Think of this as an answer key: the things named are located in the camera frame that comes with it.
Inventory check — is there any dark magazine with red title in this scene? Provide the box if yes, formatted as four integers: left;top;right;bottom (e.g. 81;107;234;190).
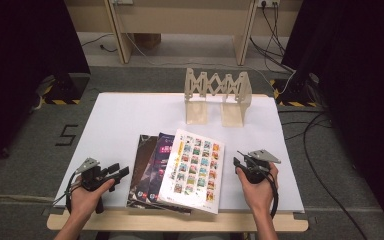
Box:
126;134;193;214

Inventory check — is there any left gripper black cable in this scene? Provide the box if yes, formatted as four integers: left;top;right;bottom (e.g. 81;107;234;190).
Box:
51;171;82;214

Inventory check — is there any white magazine with picture grid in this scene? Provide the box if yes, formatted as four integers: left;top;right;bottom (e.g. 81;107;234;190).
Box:
156;128;226;215

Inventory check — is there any person's left hand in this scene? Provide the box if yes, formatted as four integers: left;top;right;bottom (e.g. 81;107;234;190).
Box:
69;178;116;219

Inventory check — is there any long black floor cable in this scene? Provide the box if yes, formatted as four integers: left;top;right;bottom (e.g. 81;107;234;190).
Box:
278;109;369;240

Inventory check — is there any light wooden desk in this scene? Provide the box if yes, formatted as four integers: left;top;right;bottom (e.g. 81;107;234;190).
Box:
63;0;303;66

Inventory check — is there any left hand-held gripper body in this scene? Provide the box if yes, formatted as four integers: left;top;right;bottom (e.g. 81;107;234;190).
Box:
75;157;116;215

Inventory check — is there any wooden expandable book rack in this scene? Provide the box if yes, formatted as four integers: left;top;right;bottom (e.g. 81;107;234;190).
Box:
183;67;253;128

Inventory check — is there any bundle of black wall cables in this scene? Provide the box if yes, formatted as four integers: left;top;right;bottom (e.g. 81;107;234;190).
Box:
249;2;296;73

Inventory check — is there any black base with striped tape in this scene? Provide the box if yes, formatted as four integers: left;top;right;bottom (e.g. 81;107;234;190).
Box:
269;73;321;108
41;73;91;106

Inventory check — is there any thin black floor cable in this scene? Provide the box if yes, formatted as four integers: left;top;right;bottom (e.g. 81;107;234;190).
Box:
79;32;118;54

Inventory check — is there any black curtain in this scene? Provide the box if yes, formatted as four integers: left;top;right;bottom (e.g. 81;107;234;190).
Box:
281;0;384;239
0;0;91;174

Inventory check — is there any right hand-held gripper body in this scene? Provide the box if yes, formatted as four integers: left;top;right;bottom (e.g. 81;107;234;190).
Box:
243;149;282;185

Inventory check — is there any purple magazine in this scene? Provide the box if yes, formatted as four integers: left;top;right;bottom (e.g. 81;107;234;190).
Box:
145;132;178;205

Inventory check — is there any brown box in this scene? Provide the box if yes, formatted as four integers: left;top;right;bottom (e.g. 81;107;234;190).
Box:
133;32;163;50

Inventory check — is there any person's right hand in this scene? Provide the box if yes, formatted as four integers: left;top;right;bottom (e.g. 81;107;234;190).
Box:
235;162;280;213

